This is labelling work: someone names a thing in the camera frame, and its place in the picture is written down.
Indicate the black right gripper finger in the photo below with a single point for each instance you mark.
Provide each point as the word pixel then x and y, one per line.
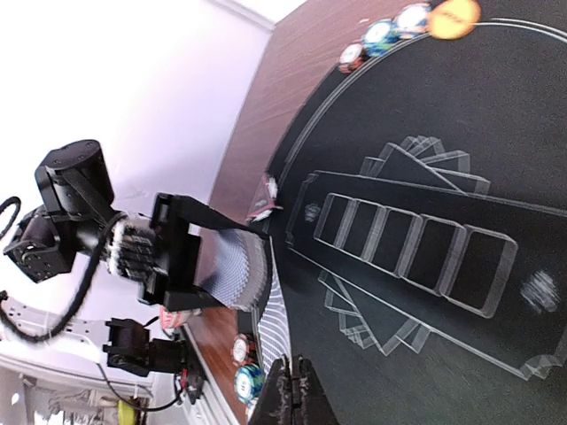
pixel 274 404
pixel 310 404
pixel 195 298
pixel 204 216

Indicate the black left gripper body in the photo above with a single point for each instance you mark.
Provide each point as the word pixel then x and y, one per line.
pixel 175 252

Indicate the green chip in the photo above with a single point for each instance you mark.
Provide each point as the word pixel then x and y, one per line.
pixel 380 37
pixel 248 382

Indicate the blue patterned card deck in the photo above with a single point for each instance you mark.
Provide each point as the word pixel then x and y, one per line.
pixel 240 270

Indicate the brown chip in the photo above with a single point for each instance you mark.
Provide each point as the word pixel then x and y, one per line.
pixel 352 58
pixel 243 351

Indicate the red triangular all-in marker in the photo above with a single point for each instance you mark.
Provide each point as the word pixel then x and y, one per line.
pixel 264 201

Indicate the card dealt to small blind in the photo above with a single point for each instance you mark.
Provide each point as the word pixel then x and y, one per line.
pixel 273 326

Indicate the blue white chip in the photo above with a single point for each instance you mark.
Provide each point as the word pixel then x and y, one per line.
pixel 413 19

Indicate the yellow big blind button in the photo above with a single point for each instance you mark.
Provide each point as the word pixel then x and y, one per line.
pixel 454 19

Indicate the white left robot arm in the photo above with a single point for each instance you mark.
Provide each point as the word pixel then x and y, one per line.
pixel 77 214

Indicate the red white patterned cup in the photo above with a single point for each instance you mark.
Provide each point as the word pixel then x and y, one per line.
pixel 169 321

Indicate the round black poker mat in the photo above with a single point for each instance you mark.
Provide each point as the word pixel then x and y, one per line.
pixel 421 245

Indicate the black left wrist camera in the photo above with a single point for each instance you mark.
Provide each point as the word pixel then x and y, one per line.
pixel 130 348

